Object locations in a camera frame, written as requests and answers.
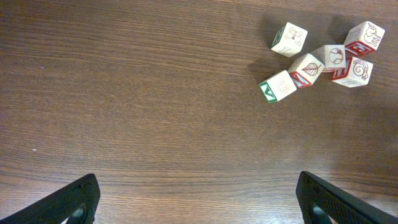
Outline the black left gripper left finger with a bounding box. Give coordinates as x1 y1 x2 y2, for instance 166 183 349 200
1 174 100 224

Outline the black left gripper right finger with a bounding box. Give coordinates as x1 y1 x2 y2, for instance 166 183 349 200
296 171 397 224

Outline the green letter wooden block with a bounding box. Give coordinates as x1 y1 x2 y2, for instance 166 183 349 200
259 70 297 103

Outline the leaf wooden block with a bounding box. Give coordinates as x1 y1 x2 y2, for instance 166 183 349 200
287 54 325 88

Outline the snail wooden block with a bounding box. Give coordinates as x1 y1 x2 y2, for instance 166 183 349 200
331 57 374 88

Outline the baseball wooden block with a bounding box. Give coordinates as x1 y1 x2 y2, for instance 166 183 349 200
311 45 346 73

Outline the butterfly wooden block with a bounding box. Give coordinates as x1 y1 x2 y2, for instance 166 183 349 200
271 22 308 57

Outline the elephant wooden block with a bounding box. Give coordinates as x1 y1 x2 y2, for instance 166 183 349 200
343 21 385 57

